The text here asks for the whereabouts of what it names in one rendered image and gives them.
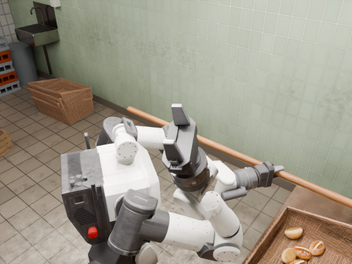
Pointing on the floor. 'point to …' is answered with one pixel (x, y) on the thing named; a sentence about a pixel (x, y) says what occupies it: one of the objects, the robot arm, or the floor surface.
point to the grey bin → (23, 62)
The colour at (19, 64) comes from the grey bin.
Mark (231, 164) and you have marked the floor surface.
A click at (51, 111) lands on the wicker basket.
